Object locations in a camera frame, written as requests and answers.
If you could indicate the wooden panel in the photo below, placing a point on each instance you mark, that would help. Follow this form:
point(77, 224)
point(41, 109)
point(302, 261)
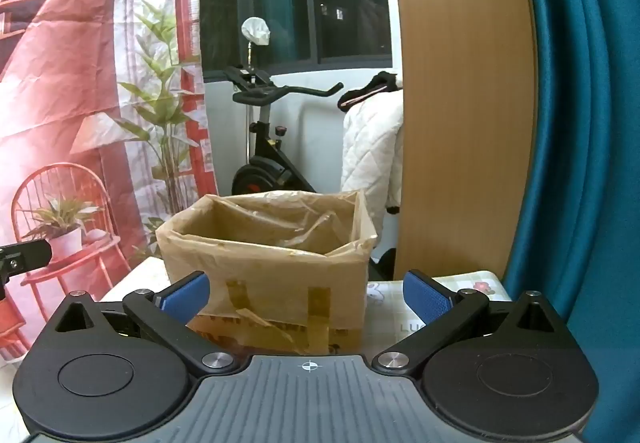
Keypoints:
point(460, 98)

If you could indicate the red printed backdrop cloth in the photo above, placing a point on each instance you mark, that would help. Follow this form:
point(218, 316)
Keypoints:
point(75, 73)

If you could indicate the checkered tablecloth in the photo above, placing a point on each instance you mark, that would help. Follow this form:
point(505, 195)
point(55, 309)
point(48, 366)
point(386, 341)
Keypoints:
point(390, 323)

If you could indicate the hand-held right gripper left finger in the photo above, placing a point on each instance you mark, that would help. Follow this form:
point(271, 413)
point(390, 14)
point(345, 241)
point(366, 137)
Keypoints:
point(186, 297)

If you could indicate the brown cardboard box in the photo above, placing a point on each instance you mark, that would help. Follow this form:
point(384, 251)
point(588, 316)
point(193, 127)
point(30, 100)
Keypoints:
point(280, 283)

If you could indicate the white quilted jacket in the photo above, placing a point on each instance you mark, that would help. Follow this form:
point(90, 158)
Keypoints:
point(372, 148)

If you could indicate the black garment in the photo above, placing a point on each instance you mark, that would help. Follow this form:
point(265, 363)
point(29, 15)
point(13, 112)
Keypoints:
point(372, 85)

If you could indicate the teal curtain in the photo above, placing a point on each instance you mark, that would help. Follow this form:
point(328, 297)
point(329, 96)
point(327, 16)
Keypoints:
point(585, 123)

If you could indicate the black exercise bike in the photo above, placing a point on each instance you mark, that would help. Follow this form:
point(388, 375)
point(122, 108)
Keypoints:
point(260, 143)

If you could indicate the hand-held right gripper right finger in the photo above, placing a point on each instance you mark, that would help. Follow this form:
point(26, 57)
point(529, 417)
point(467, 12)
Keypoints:
point(426, 298)

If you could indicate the white bag on pole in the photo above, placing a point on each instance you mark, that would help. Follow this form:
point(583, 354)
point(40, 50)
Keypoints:
point(256, 32)

